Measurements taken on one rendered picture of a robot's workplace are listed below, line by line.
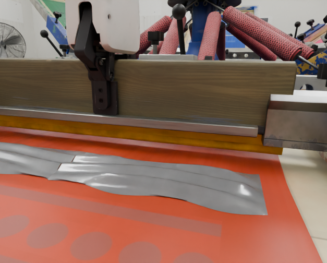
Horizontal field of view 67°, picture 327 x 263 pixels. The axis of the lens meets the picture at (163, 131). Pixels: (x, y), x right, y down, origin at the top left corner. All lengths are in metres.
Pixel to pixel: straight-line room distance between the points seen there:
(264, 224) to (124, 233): 0.09
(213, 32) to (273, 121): 0.62
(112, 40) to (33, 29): 5.66
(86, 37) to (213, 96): 0.14
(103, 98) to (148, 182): 0.13
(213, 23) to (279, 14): 3.64
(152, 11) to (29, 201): 4.58
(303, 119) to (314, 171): 0.06
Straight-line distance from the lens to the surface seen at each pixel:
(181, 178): 0.22
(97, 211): 0.19
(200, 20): 1.10
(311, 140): 0.28
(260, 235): 0.17
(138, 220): 0.17
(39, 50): 5.86
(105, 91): 0.29
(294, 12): 4.54
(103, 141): 0.34
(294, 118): 0.27
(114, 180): 0.22
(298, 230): 0.19
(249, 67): 0.27
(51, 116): 0.34
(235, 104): 0.27
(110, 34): 0.28
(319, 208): 0.22
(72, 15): 0.29
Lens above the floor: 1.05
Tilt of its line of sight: 15 degrees down
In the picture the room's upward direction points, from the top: 1 degrees clockwise
